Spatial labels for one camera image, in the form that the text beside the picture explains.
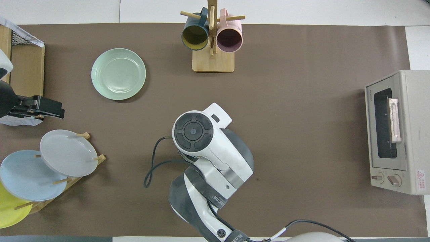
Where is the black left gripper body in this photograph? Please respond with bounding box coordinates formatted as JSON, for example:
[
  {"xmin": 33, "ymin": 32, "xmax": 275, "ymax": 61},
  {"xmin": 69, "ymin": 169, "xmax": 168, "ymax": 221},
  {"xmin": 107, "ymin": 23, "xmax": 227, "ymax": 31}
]
[{"xmin": 14, "ymin": 95, "xmax": 65, "ymax": 119}]

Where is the grey plate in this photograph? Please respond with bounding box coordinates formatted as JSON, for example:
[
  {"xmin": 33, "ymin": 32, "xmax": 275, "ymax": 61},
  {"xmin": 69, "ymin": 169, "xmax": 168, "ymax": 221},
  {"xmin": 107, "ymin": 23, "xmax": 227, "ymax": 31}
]
[{"xmin": 40, "ymin": 129, "xmax": 99, "ymax": 177}]

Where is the wooden plate rack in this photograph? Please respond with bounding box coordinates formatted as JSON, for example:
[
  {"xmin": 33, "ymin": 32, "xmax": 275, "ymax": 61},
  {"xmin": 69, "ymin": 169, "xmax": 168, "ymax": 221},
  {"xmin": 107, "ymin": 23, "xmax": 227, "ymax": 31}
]
[{"xmin": 13, "ymin": 132, "xmax": 107, "ymax": 215}]

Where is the light blue plate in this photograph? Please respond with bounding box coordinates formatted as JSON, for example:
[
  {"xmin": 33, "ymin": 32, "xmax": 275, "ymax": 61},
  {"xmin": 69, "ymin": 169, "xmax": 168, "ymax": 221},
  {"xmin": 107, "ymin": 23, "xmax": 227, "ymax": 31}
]
[{"xmin": 0, "ymin": 150, "xmax": 68, "ymax": 202}]

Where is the mint green plate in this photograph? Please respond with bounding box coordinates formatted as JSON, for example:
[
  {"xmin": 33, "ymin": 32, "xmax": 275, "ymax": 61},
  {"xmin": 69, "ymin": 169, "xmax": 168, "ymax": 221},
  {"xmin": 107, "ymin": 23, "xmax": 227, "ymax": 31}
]
[{"xmin": 91, "ymin": 48, "xmax": 146, "ymax": 100}]

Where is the yellow plate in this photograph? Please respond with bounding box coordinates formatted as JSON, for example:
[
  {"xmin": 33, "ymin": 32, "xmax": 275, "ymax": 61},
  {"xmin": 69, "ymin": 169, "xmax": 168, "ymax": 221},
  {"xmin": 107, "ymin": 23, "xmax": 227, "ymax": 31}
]
[{"xmin": 0, "ymin": 181, "xmax": 33, "ymax": 229}]

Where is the wooden shelf board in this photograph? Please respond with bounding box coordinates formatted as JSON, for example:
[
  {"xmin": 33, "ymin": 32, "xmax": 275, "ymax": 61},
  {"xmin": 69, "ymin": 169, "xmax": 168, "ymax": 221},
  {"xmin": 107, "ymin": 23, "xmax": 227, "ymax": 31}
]
[{"xmin": 0, "ymin": 25, "xmax": 45, "ymax": 98}]

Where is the dark teal mug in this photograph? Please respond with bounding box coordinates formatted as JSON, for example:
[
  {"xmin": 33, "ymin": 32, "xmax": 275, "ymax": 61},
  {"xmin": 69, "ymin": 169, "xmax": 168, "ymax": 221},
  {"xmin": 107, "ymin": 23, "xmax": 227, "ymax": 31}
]
[{"xmin": 181, "ymin": 7, "xmax": 210, "ymax": 51}]

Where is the wooden mug tree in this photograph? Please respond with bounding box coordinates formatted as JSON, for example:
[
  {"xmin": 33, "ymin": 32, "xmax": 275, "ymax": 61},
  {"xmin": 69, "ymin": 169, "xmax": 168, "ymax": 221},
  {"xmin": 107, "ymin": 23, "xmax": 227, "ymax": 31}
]
[{"xmin": 180, "ymin": 0, "xmax": 246, "ymax": 73}]

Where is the pink ribbed mug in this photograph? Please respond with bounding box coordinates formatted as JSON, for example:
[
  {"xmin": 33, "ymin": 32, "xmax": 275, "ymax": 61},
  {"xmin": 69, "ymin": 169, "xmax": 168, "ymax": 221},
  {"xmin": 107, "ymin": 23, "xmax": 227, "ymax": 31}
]
[{"xmin": 216, "ymin": 8, "xmax": 243, "ymax": 53}]

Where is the brown table mat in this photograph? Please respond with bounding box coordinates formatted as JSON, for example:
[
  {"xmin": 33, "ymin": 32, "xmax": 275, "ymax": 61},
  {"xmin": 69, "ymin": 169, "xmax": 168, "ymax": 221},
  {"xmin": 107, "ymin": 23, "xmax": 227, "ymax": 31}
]
[{"xmin": 0, "ymin": 23, "xmax": 429, "ymax": 238}]

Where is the beige toaster oven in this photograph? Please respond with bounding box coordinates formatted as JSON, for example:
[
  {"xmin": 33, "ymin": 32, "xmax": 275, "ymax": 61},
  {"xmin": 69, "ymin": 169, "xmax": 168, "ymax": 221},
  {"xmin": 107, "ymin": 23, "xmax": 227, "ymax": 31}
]
[{"xmin": 364, "ymin": 70, "xmax": 430, "ymax": 195}]

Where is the black wire basket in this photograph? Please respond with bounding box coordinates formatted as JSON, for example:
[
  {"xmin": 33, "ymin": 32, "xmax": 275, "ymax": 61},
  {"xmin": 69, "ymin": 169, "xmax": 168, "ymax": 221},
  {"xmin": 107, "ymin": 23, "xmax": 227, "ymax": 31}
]
[{"xmin": 11, "ymin": 29, "xmax": 26, "ymax": 46}]

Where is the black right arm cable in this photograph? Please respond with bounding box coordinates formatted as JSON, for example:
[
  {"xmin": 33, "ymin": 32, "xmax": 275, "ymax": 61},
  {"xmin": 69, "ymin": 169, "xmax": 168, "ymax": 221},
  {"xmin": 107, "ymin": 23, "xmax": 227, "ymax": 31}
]
[{"xmin": 143, "ymin": 136, "xmax": 189, "ymax": 189}]

